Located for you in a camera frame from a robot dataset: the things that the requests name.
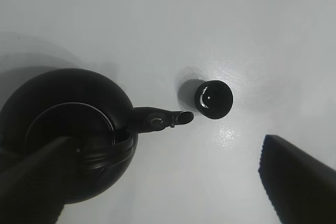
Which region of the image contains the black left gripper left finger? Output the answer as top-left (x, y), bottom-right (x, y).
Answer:
top-left (1, 136), bottom-right (77, 223)

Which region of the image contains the black round teapot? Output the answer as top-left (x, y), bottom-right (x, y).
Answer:
top-left (1, 69), bottom-right (194, 204)

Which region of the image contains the small black teacup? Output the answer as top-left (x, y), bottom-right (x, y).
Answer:
top-left (194, 80), bottom-right (234, 120)

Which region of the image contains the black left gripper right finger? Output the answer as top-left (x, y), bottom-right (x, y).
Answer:
top-left (258, 135), bottom-right (335, 223)

